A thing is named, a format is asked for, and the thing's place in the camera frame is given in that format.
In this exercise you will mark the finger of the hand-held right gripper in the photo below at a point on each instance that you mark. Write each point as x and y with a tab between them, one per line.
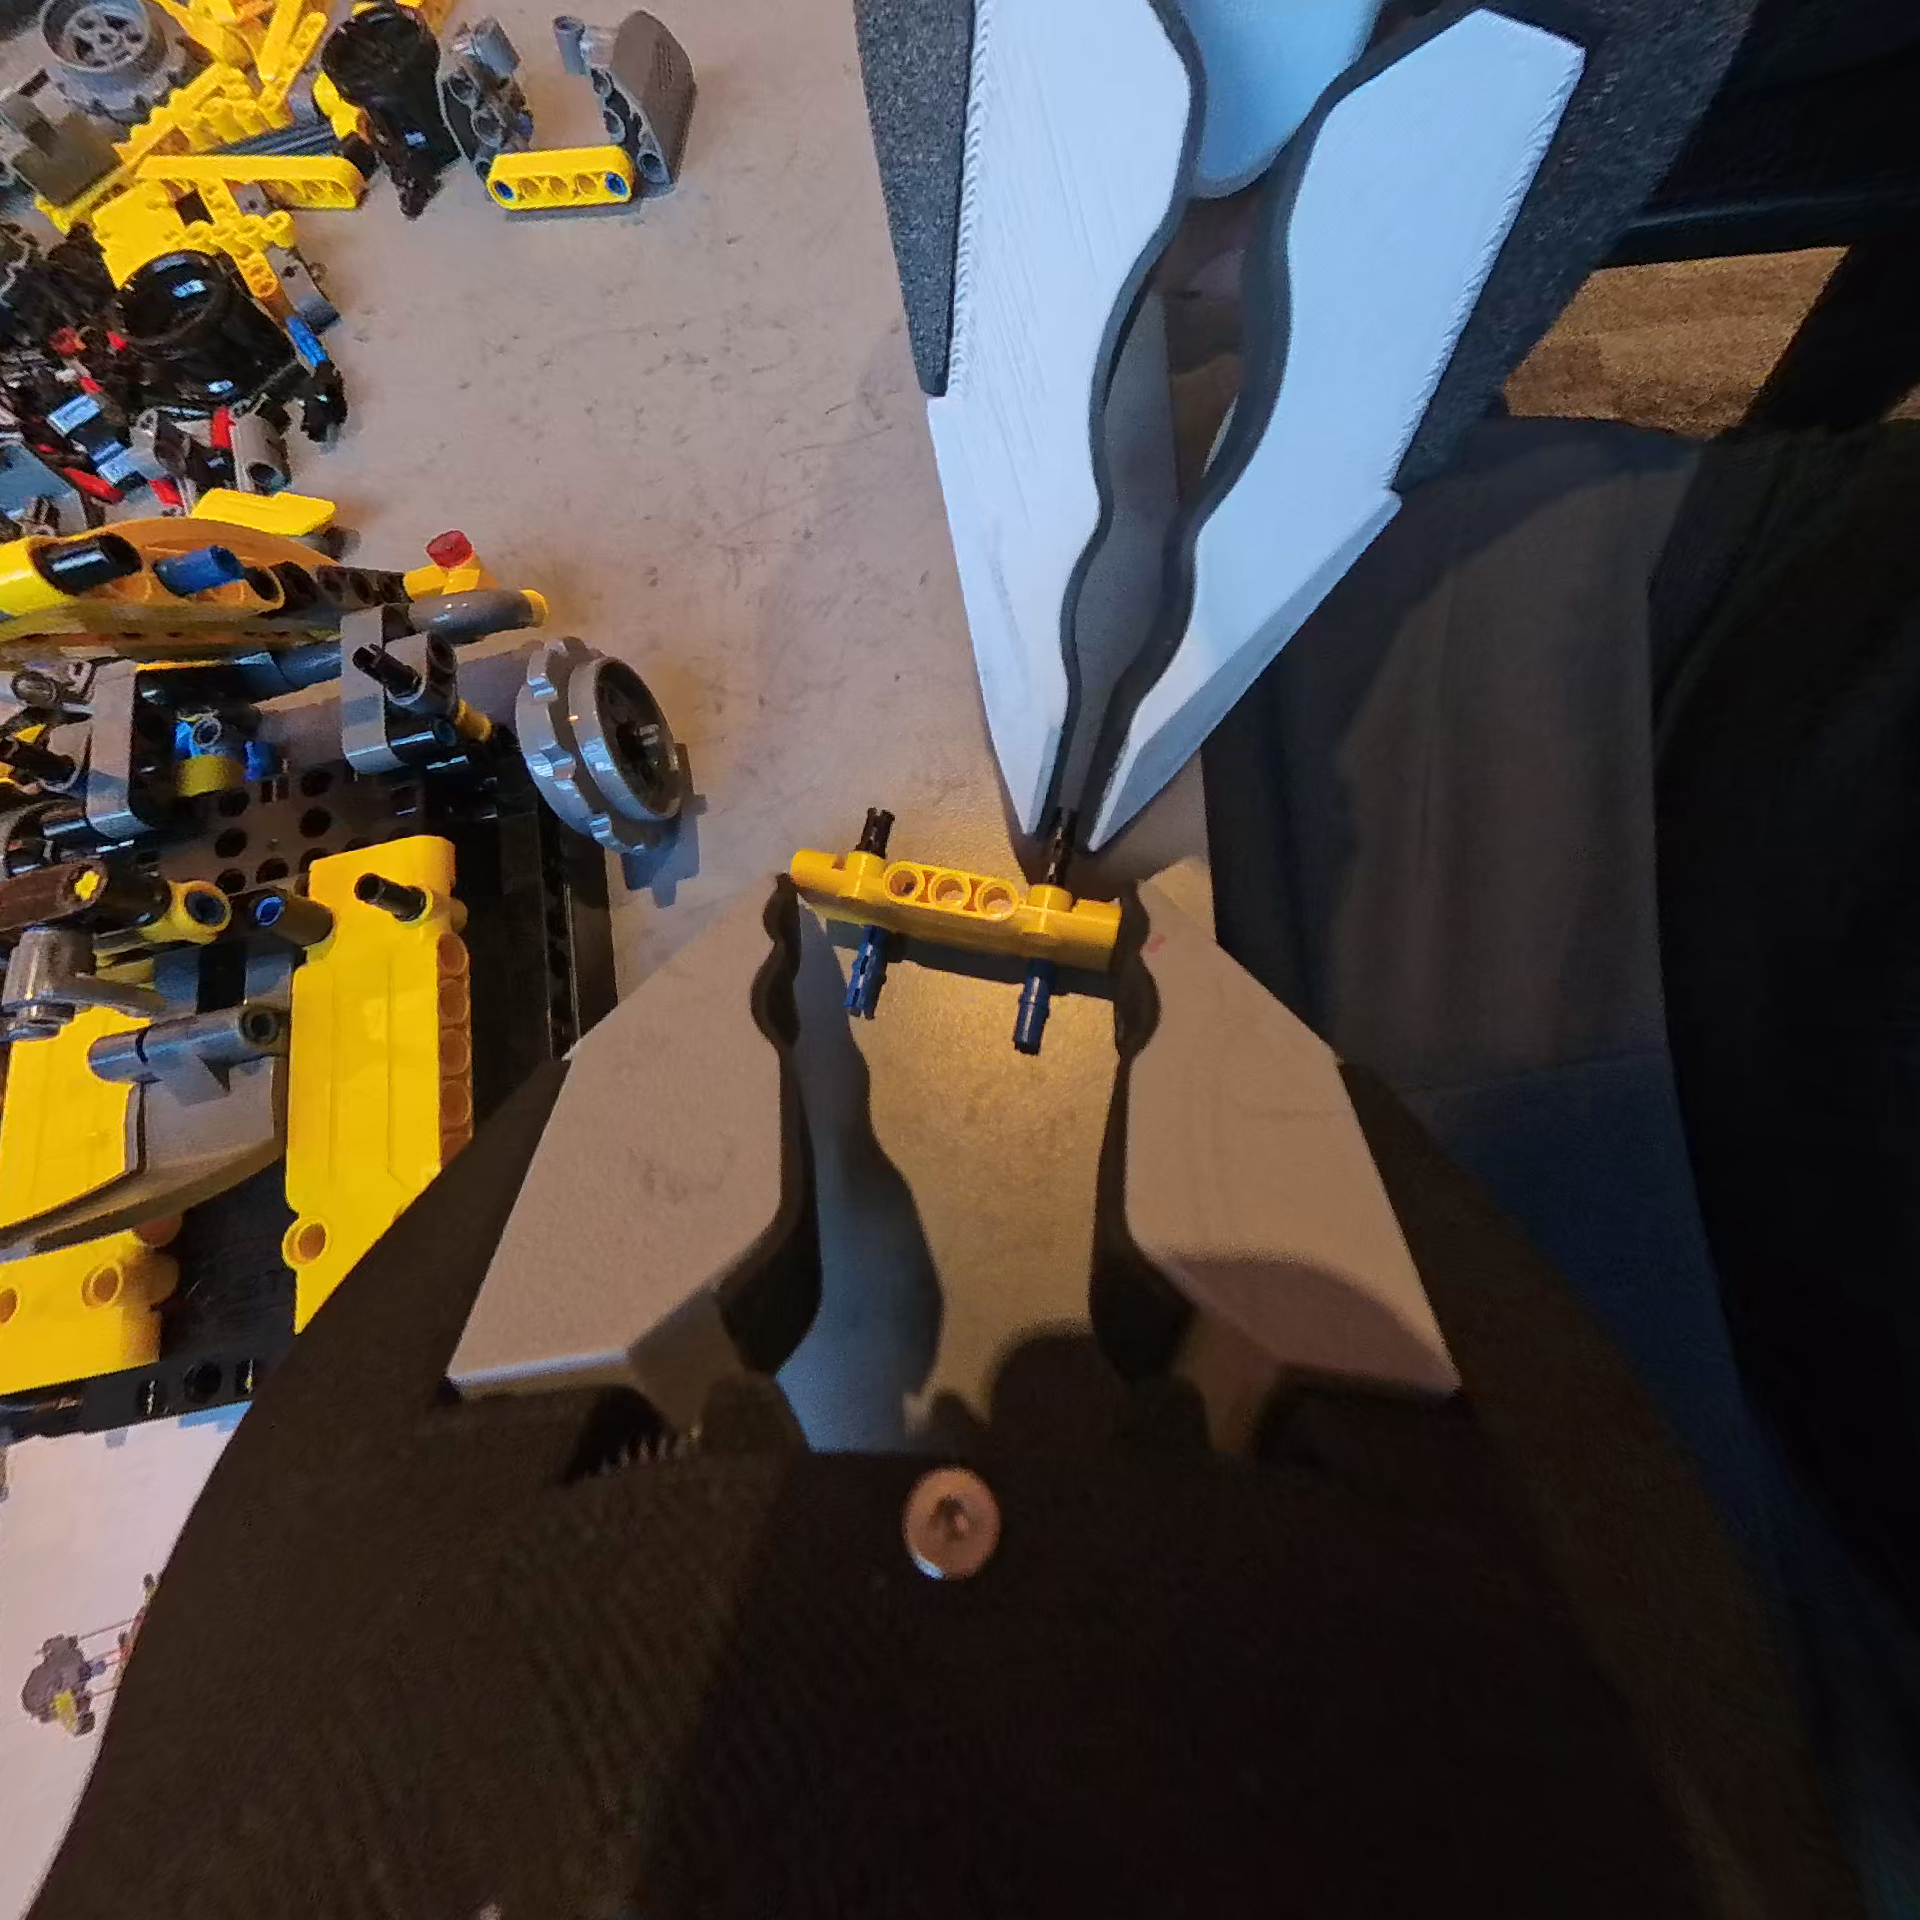
1037	451
1334	375

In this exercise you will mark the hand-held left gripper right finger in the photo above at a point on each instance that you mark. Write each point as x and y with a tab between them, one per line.
1277	1202

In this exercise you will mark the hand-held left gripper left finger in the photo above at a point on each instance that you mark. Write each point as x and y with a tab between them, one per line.
632	1202

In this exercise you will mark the yellow brick panel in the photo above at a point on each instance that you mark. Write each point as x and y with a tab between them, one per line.
836	880

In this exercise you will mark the grey desk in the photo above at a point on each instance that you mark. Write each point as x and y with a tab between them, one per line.
675	451

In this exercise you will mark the grey curved brick piece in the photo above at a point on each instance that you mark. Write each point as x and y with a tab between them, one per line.
651	76

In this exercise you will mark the yellow brick toy vehicle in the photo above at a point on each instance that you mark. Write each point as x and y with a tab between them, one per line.
374	1049

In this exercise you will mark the person's leg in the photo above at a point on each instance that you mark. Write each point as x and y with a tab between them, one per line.
1423	750

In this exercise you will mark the yellow short beam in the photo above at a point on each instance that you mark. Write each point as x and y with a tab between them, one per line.
519	179

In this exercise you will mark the dark grey connector piece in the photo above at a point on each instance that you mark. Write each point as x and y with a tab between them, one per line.
479	97

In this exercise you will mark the person's dark jacket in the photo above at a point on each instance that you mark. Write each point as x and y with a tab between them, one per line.
1802	899

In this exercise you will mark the instruction booklet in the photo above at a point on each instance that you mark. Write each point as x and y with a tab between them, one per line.
76	1576

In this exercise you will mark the pile of loose toy bricks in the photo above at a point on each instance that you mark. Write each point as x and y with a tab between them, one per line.
178	302

